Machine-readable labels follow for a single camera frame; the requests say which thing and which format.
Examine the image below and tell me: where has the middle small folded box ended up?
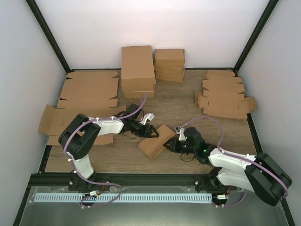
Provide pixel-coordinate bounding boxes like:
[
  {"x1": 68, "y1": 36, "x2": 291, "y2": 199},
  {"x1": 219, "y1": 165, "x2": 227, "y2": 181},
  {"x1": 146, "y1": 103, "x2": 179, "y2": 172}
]
[{"x1": 154, "y1": 63, "x2": 185, "y2": 76}]

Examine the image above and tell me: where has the black frame post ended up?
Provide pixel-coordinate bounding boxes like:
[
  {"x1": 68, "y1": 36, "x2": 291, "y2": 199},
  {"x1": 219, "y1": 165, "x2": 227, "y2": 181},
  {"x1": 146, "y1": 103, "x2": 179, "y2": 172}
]
[
  {"x1": 26, "y1": 0, "x2": 71, "y2": 74},
  {"x1": 233, "y1": 0, "x2": 279, "y2": 72}
]

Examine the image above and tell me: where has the top large folded box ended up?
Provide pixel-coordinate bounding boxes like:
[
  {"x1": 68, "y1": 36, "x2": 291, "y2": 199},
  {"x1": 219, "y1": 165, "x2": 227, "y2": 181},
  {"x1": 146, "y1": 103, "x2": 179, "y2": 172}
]
[{"x1": 121, "y1": 46, "x2": 156, "y2": 92}]

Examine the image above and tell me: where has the purple cable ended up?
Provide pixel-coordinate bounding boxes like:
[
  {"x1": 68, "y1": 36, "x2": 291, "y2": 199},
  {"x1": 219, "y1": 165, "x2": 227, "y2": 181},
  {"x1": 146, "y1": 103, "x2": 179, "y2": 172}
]
[
  {"x1": 183, "y1": 115, "x2": 289, "y2": 209},
  {"x1": 63, "y1": 93, "x2": 148, "y2": 209}
]

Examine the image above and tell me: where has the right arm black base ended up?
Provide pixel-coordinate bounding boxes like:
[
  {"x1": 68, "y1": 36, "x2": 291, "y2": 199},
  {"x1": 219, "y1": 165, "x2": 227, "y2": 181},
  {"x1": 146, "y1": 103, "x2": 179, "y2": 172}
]
[{"x1": 193, "y1": 173, "x2": 229, "y2": 193}]

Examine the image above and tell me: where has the small folded box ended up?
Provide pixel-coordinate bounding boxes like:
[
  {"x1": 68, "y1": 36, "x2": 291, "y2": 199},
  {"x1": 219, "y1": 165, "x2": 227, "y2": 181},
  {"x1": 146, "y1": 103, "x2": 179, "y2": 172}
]
[
  {"x1": 155, "y1": 72, "x2": 183, "y2": 83},
  {"x1": 154, "y1": 63, "x2": 185, "y2": 76},
  {"x1": 155, "y1": 49, "x2": 185, "y2": 66}
]

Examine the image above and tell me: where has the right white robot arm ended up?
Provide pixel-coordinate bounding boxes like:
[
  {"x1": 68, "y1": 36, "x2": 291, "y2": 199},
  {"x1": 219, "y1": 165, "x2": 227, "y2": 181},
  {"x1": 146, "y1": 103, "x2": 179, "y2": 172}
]
[{"x1": 164, "y1": 127, "x2": 292, "y2": 206}]

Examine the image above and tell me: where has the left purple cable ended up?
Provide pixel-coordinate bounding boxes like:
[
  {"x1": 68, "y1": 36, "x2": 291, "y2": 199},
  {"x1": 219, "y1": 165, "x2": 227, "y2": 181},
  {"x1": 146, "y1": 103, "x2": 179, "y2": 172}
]
[{"x1": 63, "y1": 93, "x2": 148, "y2": 209}]

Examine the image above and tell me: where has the light blue slotted cable duct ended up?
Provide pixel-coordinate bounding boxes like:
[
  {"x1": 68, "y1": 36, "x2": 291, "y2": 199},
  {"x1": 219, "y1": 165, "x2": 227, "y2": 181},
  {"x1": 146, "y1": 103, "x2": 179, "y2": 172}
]
[{"x1": 33, "y1": 193, "x2": 212, "y2": 204}]

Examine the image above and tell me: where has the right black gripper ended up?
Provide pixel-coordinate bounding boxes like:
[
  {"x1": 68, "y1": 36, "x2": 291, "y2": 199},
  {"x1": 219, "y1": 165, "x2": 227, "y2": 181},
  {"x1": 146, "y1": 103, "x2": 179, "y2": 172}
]
[{"x1": 163, "y1": 137, "x2": 197, "y2": 154}]

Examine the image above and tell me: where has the black front frame rail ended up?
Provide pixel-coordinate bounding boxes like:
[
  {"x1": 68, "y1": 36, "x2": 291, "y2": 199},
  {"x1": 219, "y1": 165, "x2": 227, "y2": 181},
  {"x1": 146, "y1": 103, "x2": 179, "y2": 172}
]
[{"x1": 28, "y1": 173, "x2": 279, "y2": 189}]

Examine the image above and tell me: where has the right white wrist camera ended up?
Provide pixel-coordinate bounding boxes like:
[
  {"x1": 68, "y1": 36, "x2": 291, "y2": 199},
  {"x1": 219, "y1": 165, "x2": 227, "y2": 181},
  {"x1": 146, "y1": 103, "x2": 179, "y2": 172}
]
[{"x1": 175, "y1": 126, "x2": 186, "y2": 141}]

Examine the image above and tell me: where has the large flat cardboard blank stack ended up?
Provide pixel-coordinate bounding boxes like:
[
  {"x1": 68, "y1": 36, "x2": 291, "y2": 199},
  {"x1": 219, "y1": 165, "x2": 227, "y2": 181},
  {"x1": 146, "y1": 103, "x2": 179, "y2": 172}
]
[{"x1": 39, "y1": 71, "x2": 126, "y2": 145}]

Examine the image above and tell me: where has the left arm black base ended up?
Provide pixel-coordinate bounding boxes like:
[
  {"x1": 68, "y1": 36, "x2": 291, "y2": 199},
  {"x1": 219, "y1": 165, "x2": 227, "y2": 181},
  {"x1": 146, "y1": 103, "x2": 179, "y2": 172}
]
[{"x1": 69, "y1": 174, "x2": 110, "y2": 193}]

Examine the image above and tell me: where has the bottom small folded box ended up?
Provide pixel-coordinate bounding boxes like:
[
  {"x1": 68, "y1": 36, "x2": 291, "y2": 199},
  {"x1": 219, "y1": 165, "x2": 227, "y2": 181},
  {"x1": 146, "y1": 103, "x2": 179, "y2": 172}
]
[{"x1": 155, "y1": 72, "x2": 183, "y2": 83}]

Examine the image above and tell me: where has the small cardboard box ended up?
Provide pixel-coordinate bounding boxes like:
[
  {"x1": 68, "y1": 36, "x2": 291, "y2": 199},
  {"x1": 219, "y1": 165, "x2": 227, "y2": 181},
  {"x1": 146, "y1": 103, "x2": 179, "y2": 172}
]
[{"x1": 138, "y1": 124, "x2": 175, "y2": 159}]

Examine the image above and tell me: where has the bottom large folded box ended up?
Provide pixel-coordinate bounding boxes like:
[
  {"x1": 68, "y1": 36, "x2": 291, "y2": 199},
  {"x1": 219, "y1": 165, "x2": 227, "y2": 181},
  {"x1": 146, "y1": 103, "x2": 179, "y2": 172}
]
[{"x1": 123, "y1": 90, "x2": 155, "y2": 98}]

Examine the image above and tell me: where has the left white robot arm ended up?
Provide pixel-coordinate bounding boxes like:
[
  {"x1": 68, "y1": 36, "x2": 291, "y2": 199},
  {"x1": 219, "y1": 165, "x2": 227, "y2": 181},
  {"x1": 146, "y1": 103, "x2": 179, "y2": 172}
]
[{"x1": 58, "y1": 104, "x2": 159, "y2": 190}]

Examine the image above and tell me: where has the top small folded box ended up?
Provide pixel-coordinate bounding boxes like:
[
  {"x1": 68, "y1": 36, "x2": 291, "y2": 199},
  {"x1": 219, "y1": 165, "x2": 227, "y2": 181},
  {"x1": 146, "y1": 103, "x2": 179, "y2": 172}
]
[{"x1": 155, "y1": 49, "x2": 185, "y2": 66}]

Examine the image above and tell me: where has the large folded box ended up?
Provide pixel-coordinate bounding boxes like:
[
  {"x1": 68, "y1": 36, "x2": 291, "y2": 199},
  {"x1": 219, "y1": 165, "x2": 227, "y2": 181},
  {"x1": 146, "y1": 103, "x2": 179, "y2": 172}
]
[
  {"x1": 123, "y1": 90, "x2": 155, "y2": 98},
  {"x1": 121, "y1": 46, "x2": 156, "y2": 92}
]

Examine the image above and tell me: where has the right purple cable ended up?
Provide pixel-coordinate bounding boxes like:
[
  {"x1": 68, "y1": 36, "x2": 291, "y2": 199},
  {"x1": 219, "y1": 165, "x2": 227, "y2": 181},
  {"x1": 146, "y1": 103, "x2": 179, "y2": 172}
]
[{"x1": 183, "y1": 115, "x2": 289, "y2": 209}]

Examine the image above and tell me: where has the left black frame post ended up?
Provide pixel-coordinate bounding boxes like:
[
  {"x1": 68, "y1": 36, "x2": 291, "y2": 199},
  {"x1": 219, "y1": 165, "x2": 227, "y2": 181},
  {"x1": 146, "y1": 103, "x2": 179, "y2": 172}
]
[{"x1": 26, "y1": 0, "x2": 71, "y2": 74}]

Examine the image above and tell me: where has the right black frame post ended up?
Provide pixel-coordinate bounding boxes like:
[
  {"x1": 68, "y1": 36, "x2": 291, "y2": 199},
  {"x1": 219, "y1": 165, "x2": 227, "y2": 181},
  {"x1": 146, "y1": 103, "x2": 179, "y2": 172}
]
[{"x1": 233, "y1": 0, "x2": 279, "y2": 72}]

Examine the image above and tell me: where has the small flat cardboard blank stack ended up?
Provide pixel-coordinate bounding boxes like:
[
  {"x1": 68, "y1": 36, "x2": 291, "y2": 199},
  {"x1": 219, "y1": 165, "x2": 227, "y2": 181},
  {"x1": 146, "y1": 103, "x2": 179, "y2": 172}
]
[{"x1": 195, "y1": 70, "x2": 256, "y2": 119}]

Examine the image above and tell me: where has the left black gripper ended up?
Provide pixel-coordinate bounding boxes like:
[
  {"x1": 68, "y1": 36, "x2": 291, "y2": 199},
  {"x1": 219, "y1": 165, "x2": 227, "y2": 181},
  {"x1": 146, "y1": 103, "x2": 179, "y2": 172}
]
[{"x1": 130, "y1": 120, "x2": 160, "y2": 138}]

